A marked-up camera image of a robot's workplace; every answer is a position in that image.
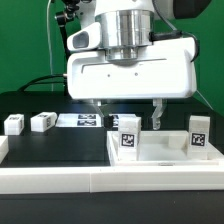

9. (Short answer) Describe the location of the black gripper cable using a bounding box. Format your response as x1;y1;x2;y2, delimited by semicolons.
149;29;201;63

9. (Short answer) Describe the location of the white thin cable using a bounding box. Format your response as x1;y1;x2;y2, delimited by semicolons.
46;0;56;92

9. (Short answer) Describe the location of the black cable bundle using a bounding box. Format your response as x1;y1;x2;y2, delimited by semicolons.
16;73;69;92

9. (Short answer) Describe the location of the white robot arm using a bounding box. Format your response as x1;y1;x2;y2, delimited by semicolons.
56;0;212;130

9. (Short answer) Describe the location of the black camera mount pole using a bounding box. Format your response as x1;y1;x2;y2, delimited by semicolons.
55;0;81;58

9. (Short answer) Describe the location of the white square table top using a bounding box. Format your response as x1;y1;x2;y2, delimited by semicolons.
107;131;224;166

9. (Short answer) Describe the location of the white sheet with fiducial markers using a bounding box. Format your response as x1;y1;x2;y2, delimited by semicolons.
55;113;142;129

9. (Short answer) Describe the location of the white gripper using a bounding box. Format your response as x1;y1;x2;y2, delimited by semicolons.
67;38;197;130

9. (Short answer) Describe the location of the white workspace frame wall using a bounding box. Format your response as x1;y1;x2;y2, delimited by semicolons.
0;134;224;195

